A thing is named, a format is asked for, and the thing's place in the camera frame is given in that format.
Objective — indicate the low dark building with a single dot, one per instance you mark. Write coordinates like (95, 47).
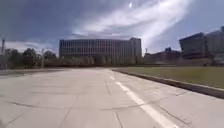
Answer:
(163, 56)

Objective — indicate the grass lawn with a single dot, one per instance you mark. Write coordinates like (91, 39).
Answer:
(186, 74)

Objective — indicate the grey concrete slab pavement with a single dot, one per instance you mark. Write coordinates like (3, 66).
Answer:
(73, 100)

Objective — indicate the pole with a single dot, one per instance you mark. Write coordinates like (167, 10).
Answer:
(42, 58)

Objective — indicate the dark tall building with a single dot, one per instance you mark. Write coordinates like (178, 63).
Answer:
(200, 45)

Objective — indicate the row of small trees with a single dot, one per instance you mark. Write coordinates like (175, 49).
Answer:
(80, 61)

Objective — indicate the large wide multi-storey building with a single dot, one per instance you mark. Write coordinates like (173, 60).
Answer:
(100, 50)

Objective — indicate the pale painted line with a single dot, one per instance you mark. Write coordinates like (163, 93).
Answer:
(140, 103)

